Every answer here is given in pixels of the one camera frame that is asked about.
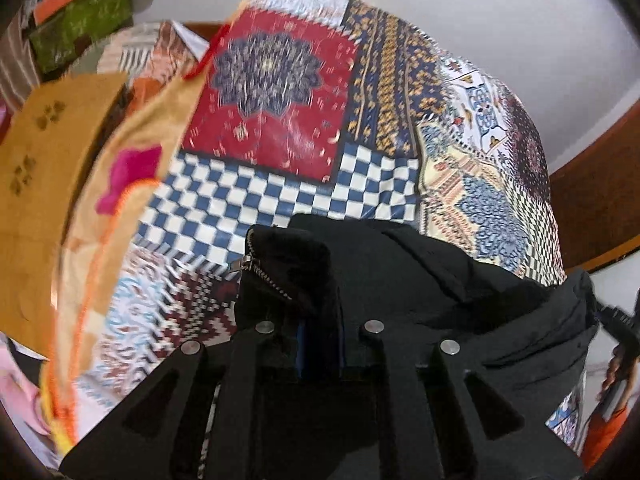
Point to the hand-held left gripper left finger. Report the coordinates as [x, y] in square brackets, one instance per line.
[301, 352]

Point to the black zip hoodie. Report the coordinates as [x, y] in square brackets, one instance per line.
[425, 285]

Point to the green patterned cloth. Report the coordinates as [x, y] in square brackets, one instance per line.
[75, 25]

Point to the patchwork patterned bedsheet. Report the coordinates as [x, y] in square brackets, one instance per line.
[280, 125]

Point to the tan paw-print cloth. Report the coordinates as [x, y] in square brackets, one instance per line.
[40, 170]

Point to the pink cloth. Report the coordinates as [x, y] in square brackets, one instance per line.
[20, 395]

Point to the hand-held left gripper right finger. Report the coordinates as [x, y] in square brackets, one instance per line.
[382, 360]

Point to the person's right hand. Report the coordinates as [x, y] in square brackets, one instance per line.
[615, 372]

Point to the orange flower blanket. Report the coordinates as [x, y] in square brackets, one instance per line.
[130, 170]

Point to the grey striped cloth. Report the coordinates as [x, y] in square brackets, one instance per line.
[142, 47]

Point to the striped brown curtain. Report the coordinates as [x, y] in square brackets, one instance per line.
[20, 65]

